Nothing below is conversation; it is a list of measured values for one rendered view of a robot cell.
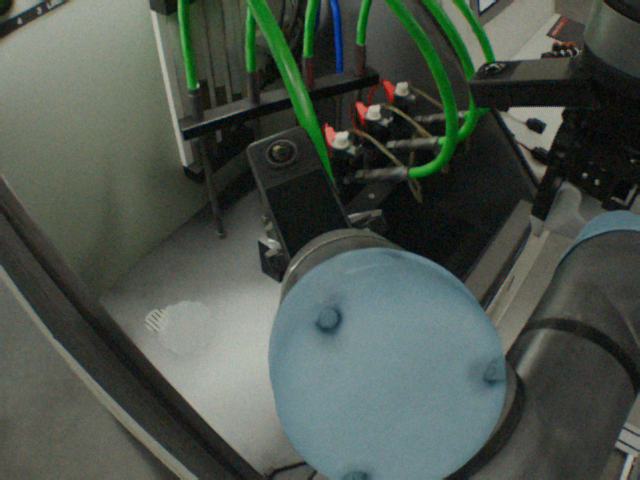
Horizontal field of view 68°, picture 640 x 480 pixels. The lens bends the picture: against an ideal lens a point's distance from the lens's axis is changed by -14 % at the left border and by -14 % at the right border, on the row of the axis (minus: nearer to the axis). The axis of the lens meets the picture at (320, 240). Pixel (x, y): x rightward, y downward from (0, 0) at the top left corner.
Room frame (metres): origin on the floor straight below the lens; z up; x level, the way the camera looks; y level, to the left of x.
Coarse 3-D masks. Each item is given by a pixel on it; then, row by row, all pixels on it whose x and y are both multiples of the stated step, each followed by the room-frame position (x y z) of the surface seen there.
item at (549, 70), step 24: (480, 72) 0.37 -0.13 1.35; (504, 72) 0.36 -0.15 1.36; (528, 72) 0.35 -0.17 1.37; (552, 72) 0.34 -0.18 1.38; (576, 72) 0.32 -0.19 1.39; (480, 96) 0.36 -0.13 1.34; (504, 96) 0.34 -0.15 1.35; (528, 96) 0.33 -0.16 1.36; (552, 96) 0.32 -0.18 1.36; (576, 96) 0.31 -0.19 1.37
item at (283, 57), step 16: (256, 0) 0.40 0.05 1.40; (256, 16) 0.39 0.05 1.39; (272, 16) 0.39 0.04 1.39; (272, 32) 0.37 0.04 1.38; (192, 48) 0.62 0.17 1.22; (272, 48) 0.37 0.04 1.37; (288, 48) 0.37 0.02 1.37; (192, 64) 0.62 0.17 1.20; (288, 64) 0.35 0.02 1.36; (192, 80) 0.62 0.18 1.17; (288, 80) 0.35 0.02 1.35; (304, 96) 0.34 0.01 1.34; (304, 112) 0.33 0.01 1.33; (320, 144) 0.32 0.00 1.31
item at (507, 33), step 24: (528, 0) 1.14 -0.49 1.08; (552, 0) 1.30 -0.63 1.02; (456, 24) 0.84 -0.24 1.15; (504, 24) 1.01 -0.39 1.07; (528, 24) 1.13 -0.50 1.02; (480, 48) 0.91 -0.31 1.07; (504, 48) 1.00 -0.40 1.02; (528, 240) 0.63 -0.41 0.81; (528, 264) 0.92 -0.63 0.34; (504, 312) 0.90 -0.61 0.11
